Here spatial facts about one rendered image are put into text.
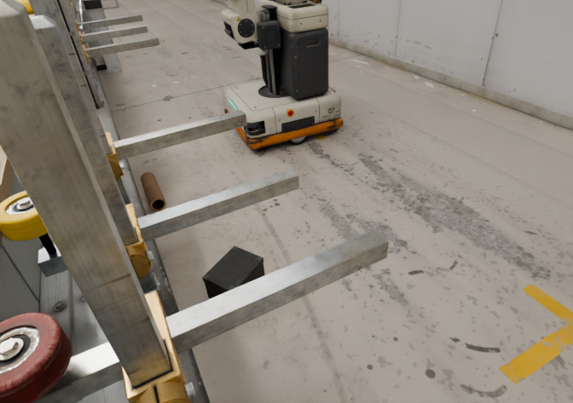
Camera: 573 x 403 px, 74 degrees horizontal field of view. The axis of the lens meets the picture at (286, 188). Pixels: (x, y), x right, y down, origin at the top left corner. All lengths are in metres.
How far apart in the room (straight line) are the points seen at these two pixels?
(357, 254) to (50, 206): 0.35
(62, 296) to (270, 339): 0.78
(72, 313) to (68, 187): 0.61
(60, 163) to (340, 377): 1.21
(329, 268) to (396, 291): 1.12
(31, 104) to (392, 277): 1.51
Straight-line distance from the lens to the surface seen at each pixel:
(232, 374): 1.40
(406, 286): 1.62
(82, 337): 0.81
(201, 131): 0.88
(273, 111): 2.38
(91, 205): 0.28
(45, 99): 0.25
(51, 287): 0.94
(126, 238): 0.61
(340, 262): 0.49
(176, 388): 0.41
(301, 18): 2.34
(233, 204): 0.68
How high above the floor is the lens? 1.20
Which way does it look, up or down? 34 degrees down
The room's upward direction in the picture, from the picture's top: 4 degrees counter-clockwise
